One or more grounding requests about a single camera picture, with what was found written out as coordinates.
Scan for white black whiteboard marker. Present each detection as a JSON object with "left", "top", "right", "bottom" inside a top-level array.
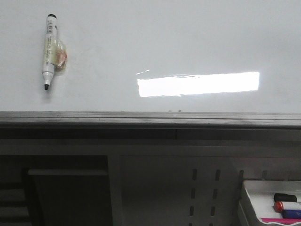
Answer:
[{"left": 42, "top": 14, "right": 67, "bottom": 91}]

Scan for white storage tray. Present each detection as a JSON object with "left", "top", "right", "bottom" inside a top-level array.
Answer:
[{"left": 238, "top": 180, "right": 301, "bottom": 226}]

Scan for black marker in tray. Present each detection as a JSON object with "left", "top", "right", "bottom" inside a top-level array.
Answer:
[{"left": 274, "top": 193, "right": 297, "bottom": 202}]

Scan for white whiteboard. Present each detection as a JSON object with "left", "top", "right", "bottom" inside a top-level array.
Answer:
[{"left": 0, "top": 0, "right": 301, "bottom": 113}]

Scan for dark shelf unit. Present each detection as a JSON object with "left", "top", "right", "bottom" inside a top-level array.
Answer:
[{"left": 0, "top": 155, "right": 113, "bottom": 226}]

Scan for red capped marker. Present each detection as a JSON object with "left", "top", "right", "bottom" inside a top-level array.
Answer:
[{"left": 274, "top": 201, "right": 301, "bottom": 213}]

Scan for blue marker in tray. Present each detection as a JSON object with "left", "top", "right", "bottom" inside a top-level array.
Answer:
[{"left": 282, "top": 210, "right": 301, "bottom": 219}]

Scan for dark whiteboard frame ledge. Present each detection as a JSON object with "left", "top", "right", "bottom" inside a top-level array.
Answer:
[{"left": 0, "top": 112, "right": 301, "bottom": 130}]

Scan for pink item in tray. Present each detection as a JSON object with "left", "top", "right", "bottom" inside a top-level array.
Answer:
[{"left": 260, "top": 218, "right": 301, "bottom": 225}]

